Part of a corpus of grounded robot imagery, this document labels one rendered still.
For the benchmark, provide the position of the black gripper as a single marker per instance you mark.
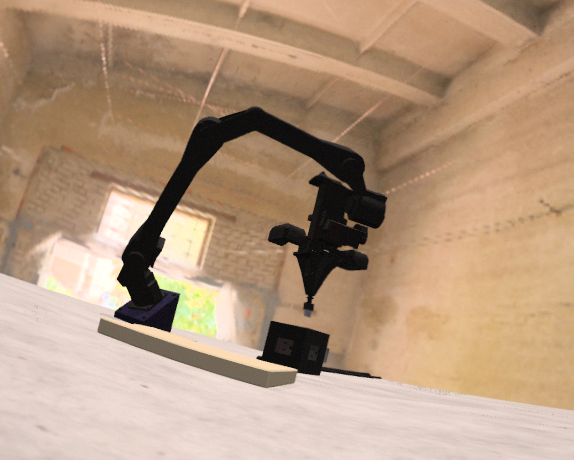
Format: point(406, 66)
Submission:
point(315, 263)

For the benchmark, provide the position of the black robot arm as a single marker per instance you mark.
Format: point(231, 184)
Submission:
point(361, 205)

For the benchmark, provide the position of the tan flat wooden plank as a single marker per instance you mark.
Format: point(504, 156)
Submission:
point(225, 363)

